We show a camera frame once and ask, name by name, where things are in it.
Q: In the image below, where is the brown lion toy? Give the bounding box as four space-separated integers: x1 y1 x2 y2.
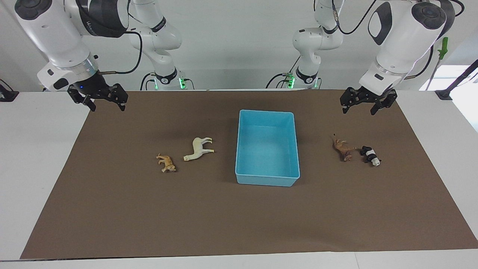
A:
332 133 356 162

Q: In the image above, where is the black white panda toy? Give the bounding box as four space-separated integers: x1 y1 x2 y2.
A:
360 146 382 167

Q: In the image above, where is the orange striped tiger toy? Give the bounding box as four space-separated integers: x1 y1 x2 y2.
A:
156 153 177 173

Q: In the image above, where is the light blue plastic storage box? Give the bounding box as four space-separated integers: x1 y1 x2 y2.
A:
235 109 301 187

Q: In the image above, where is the brown table mat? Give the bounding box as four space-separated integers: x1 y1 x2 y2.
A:
21 90 478 260

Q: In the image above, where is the black right base cable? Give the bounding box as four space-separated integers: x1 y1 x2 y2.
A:
140 72 158 91

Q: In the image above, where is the black base cable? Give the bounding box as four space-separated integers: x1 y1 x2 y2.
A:
266 55 301 90
140 72 158 91

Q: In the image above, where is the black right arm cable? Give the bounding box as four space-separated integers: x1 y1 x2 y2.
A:
100 31 143 75

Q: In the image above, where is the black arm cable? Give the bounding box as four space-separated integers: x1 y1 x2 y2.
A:
404 44 434 80
100 31 143 75

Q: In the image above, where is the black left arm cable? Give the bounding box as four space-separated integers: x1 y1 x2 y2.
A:
404 44 434 80

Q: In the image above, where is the black left base cable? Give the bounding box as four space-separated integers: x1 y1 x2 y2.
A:
266 55 301 90

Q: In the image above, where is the black clamp mount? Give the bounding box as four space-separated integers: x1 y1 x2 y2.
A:
0 79 19 102

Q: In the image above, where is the black camera stand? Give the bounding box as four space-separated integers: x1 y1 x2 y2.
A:
435 59 478 101

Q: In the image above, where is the green handled tool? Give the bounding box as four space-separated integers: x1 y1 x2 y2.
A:
426 37 449 91

